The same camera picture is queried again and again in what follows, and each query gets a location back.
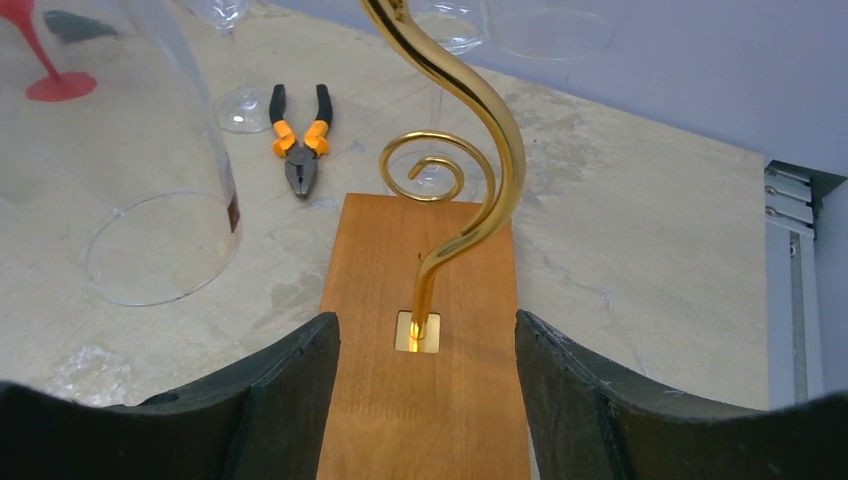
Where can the clear round wine glass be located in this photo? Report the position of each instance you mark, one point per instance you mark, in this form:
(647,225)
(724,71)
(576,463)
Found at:
(553,30)

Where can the wooden rack base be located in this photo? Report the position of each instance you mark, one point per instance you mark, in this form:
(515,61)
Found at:
(448,405)

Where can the clear tall flute glass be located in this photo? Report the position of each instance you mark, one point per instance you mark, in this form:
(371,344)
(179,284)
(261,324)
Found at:
(243,109)

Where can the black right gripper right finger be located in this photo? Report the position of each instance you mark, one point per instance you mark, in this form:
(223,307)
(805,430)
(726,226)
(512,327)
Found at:
(591,418)

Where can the clear champagne flute with label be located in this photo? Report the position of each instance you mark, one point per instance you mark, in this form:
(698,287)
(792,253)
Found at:
(128,189)

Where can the red plastic goblet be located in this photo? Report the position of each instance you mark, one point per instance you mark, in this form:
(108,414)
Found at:
(56,86)

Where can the small dark object behind goblet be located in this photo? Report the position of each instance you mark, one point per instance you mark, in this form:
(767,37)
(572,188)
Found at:
(69,28)

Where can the orange black pliers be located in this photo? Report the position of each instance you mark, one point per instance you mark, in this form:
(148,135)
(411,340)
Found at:
(301,155)

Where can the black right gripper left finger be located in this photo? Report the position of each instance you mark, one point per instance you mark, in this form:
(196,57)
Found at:
(262,417)

